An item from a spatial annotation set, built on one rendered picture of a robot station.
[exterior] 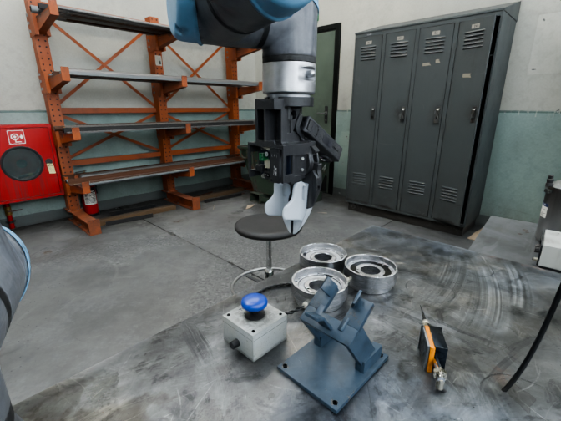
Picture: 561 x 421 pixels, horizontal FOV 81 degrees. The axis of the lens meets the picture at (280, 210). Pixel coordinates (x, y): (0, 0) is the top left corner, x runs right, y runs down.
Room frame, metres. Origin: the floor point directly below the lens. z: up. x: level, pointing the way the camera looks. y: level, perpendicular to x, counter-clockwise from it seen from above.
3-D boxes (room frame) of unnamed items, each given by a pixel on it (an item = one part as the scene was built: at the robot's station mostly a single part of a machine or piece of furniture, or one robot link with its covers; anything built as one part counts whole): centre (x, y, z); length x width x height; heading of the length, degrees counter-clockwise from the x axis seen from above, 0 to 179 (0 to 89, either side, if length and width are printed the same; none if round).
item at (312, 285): (0.54, -0.07, 0.82); 0.10 x 0.10 x 0.04
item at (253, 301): (0.43, 0.04, 0.85); 0.04 x 0.04 x 0.05
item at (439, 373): (0.41, -0.23, 0.82); 0.17 x 0.02 x 0.04; 166
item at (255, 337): (0.43, 0.04, 0.82); 0.08 x 0.07 x 0.05; 136
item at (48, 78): (3.93, 1.23, 1.05); 2.38 x 0.70 x 2.10; 136
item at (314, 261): (0.67, -0.10, 0.82); 0.10 x 0.10 x 0.04
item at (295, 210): (0.48, -0.02, 0.99); 0.06 x 0.03 x 0.09; 138
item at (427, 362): (0.38, -0.21, 0.82); 0.05 x 0.02 x 0.04; 166
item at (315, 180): (0.49, -0.04, 1.04); 0.05 x 0.02 x 0.09; 48
